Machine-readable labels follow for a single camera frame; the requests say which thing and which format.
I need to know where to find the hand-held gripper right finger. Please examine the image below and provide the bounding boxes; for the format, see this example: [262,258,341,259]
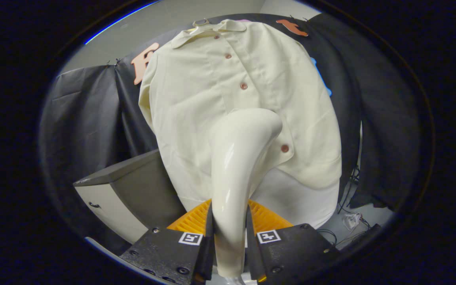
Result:
[245,199,341,283]

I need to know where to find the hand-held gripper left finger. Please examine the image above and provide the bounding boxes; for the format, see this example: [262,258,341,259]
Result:
[119,198,215,285]

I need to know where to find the white garment steamer nozzle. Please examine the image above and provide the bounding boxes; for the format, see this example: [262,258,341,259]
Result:
[208,108,283,277]

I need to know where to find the cream button shirt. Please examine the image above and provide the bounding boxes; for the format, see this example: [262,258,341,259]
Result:
[138,19,342,200]

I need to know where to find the grey drawer cabinet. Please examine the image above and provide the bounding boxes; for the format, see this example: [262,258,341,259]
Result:
[73,148,187,245]

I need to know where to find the black backdrop cloth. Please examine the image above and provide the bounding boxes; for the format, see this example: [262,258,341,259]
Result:
[40,13,422,254]

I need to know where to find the white cable bundle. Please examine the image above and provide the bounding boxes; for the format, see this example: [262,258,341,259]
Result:
[343,213,362,231]

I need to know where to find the black cables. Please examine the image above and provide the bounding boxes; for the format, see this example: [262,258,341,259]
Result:
[338,164,371,248]

